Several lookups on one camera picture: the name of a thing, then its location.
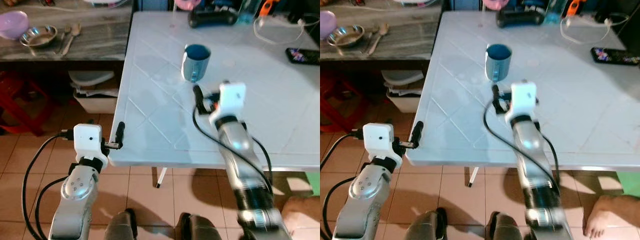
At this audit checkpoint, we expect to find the blue mug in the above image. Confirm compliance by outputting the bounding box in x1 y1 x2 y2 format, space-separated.
181 43 212 84
484 43 513 83

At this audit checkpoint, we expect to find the white storage bin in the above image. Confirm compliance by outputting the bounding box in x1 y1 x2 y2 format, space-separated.
68 70 121 114
382 70 427 114

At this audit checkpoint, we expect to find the black bulky device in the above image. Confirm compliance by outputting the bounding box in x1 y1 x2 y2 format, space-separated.
495 6 546 29
188 6 239 29

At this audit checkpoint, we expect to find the grey left robot leg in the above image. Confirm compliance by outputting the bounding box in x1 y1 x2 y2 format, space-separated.
104 208 139 240
403 207 449 240

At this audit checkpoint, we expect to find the grey robot leg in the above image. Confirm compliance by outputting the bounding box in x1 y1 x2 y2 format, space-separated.
104 208 139 240
403 207 449 240
487 210 532 240
178 212 227 240

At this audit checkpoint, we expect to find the red plastic stool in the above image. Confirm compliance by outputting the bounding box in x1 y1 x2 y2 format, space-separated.
320 70 362 134
0 70 57 137

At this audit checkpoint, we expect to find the pink round object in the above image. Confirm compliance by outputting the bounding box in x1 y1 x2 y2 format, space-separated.
173 0 202 12
482 0 510 12

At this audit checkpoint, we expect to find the blue transparent bottle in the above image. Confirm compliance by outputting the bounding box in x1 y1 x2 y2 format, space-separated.
237 0 261 25
544 0 569 25

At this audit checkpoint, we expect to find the green object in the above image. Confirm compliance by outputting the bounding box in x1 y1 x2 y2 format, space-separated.
615 171 640 197
304 171 321 196

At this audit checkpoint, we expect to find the steel fork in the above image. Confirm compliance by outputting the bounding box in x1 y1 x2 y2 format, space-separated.
363 25 379 55
56 25 72 55

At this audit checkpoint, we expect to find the steel spoon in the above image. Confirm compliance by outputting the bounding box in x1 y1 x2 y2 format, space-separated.
62 22 82 56
371 22 390 55

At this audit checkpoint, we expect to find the orange black tool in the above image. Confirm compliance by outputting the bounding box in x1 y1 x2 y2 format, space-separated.
258 0 277 17
565 0 587 17

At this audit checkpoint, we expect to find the steel bowl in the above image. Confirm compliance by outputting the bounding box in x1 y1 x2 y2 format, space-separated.
18 25 58 49
326 24 366 49

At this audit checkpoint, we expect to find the grey right robot leg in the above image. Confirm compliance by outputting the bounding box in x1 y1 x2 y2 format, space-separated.
487 210 532 240
178 212 227 240

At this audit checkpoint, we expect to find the person's bare foot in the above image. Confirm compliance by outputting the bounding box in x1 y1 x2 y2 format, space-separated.
281 195 321 237
583 194 640 239

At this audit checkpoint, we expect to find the purple plastic bowl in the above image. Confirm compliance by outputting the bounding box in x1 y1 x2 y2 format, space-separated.
0 10 30 40
320 10 338 41

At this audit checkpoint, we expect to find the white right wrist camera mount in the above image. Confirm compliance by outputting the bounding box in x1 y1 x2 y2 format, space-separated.
504 80 539 124
209 82 247 124

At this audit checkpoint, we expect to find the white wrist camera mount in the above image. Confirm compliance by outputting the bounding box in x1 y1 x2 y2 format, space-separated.
362 123 404 167
209 82 247 124
73 123 109 168
504 80 539 124

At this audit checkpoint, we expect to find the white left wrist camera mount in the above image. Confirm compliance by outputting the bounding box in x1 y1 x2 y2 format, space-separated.
73 123 109 168
362 123 404 167

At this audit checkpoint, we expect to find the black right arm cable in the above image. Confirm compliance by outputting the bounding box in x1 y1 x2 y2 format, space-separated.
192 104 274 197
482 101 564 197

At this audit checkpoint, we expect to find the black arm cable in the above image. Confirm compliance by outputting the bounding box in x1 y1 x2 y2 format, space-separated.
20 130 76 240
482 101 564 197
320 129 366 240
192 104 274 197

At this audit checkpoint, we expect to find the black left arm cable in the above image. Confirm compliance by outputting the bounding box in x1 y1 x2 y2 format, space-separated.
20 130 76 240
320 129 366 240

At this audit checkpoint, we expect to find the white charging cable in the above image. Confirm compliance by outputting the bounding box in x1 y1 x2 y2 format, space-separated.
559 12 632 47
253 14 321 47

